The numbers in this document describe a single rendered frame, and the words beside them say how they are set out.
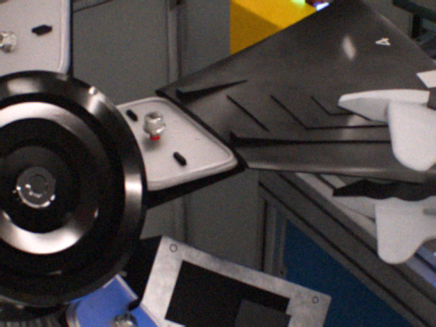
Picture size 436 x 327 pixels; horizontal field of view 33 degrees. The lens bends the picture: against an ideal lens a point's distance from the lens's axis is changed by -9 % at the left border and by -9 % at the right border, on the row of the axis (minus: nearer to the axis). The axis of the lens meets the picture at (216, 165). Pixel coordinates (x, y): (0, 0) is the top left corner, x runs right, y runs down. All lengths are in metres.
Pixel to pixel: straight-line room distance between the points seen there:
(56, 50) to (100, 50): 0.85
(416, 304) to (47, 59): 0.59
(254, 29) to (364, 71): 0.37
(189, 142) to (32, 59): 0.11
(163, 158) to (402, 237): 0.15
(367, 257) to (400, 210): 0.45
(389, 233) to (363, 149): 0.06
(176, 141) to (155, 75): 0.90
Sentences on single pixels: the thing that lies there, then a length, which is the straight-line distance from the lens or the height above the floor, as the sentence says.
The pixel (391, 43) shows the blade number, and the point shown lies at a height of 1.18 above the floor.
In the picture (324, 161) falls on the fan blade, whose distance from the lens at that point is 0.47.
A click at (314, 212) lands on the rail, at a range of 1.00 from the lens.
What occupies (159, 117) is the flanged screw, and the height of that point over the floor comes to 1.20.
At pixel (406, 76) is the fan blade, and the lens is 0.59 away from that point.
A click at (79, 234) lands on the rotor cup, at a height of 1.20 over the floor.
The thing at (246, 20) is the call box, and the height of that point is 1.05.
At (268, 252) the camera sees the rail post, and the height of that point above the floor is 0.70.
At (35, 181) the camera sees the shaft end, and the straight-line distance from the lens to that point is 0.38.
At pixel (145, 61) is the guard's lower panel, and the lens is 1.34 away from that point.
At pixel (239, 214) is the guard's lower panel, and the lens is 1.66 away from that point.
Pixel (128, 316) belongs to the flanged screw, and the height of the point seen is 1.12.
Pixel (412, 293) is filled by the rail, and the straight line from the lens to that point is 0.90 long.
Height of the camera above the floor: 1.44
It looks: 35 degrees down
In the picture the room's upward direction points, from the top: straight up
